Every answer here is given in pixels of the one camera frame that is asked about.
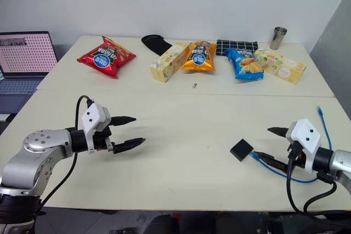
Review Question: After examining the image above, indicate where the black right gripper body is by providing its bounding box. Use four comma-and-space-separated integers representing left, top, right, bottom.
287, 140, 307, 169

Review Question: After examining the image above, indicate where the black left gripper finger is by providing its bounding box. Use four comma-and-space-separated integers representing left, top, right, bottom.
110, 116, 137, 127
113, 136, 146, 155

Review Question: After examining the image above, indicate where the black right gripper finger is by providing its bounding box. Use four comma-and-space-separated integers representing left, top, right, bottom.
257, 151, 292, 175
267, 126, 289, 139

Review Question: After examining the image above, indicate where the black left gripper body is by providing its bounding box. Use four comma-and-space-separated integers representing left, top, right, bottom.
92, 125, 116, 154

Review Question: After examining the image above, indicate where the small black square object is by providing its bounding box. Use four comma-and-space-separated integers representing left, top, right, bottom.
230, 138, 254, 162

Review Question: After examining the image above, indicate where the red chip bag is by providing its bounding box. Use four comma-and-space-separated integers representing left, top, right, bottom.
76, 35, 137, 79

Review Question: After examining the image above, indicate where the yellow printed carton box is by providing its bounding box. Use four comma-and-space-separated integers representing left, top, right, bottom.
254, 49, 307, 85
149, 41, 190, 84

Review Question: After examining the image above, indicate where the blue chip bag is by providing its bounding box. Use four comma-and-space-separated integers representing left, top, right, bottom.
224, 47, 265, 81

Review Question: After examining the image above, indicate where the plain black cloth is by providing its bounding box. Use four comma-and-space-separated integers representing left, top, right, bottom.
140, 34, 174, 57

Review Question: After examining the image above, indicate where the steel cup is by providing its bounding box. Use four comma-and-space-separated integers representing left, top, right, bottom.
269, 26, 289, 50

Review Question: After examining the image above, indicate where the black white checkered cloth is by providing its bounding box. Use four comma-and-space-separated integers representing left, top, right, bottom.
215, 39, 259, 57

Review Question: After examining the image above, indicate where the orange chip bag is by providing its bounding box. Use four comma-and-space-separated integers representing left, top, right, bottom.
180, 40, 218, 73

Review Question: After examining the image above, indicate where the open laptop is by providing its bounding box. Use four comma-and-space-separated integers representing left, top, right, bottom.
0, 31, 59, 115

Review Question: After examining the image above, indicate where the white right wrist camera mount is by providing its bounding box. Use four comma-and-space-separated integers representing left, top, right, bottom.
285, 118, 322, 175

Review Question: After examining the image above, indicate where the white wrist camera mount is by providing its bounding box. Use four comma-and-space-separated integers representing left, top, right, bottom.
285, 118, 322, 175
81, 102, 112, 155

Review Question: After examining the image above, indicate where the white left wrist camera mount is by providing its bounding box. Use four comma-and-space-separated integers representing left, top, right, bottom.
81, 102, 112, 155

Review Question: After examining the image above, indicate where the blue cable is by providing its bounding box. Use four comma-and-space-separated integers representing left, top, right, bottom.
250, 105, 333, 184

